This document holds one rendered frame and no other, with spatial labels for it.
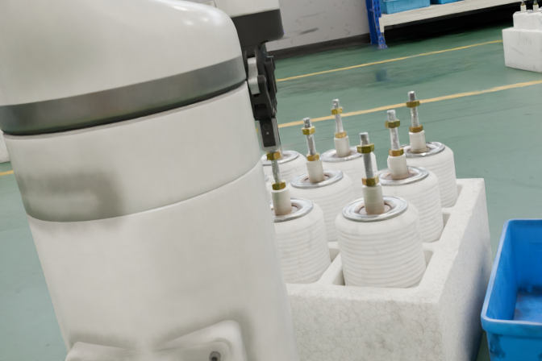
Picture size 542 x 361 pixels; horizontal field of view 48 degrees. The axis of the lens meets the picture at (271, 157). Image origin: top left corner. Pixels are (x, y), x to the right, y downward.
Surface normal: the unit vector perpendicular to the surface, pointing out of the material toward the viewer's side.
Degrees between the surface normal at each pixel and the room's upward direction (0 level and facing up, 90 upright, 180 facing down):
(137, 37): 87
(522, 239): 88
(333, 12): 90
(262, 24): 90
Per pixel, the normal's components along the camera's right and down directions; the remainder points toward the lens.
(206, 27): 0.76, -0.25
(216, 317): 0.47, 0.11
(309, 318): -0.42, 0.29
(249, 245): 0.83, -0.02
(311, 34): -0.04, 0.25
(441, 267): -0.18, -0.95
